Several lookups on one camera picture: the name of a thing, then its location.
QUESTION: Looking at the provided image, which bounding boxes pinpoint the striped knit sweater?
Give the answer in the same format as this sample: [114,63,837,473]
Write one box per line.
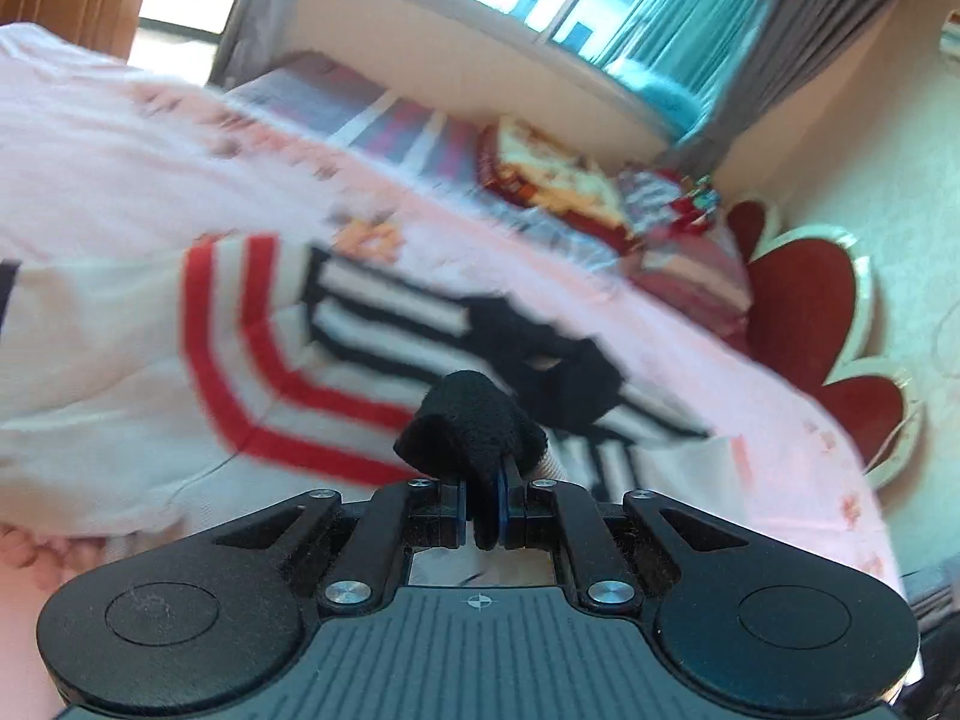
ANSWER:
[2,234,709,538]

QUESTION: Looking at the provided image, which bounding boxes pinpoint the striped pillow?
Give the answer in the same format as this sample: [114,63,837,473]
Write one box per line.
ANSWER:
[617,166,754,351]

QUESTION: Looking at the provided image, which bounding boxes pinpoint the folded yellow red blanket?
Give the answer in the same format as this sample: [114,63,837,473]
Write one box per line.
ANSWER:
[477,115,636,255]

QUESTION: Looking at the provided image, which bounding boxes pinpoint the red heart-shaped headboard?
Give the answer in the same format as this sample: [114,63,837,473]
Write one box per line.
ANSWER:
[727,195,923,491]

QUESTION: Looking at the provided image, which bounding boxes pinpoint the grey left curtain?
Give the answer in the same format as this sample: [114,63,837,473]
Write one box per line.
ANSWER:
[208,0,296,89]

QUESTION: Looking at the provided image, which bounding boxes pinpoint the grey curtain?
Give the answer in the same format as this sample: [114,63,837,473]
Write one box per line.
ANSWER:
[656,0,893,177]
[208,0,296,89]

